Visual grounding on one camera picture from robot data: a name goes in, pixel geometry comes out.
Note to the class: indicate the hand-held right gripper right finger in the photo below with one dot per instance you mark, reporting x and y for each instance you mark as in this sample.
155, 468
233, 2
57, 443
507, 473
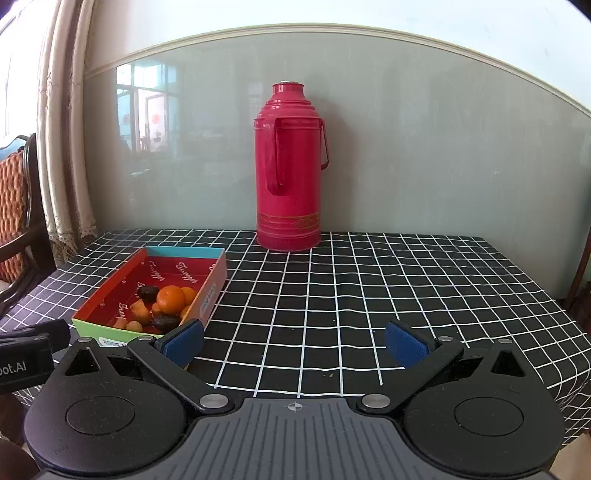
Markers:
406, 347

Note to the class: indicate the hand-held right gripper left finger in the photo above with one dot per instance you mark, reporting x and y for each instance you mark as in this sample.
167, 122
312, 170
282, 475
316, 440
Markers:
182, 347

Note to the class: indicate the dark purple plum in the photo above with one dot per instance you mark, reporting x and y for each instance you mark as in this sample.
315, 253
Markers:
165, 322
147, 292

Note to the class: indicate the orange tangerine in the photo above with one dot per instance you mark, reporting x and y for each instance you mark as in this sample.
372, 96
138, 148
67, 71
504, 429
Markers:
169, 298
185, 313
190, 295

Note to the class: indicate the small orange kumquat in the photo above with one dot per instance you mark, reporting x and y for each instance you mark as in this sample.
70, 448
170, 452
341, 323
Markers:
139, 310
119, 324
135, 326

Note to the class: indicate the red cardboard box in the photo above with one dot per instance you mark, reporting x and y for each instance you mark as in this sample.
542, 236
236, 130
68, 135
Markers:
184, 272

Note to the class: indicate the black white checked tablecloth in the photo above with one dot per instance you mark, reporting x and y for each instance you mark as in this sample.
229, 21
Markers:
346, 295

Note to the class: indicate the wooden sofa with orange cushions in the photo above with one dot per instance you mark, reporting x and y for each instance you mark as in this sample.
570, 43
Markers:
14, 217

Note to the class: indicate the brown wooden furniture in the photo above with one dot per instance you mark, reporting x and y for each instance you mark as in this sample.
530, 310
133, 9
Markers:
579, 281

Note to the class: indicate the pink thermos flask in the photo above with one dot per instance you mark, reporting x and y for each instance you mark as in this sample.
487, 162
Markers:
288, 175

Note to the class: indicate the beige curtain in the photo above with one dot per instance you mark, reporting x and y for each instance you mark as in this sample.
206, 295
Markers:
67, 138

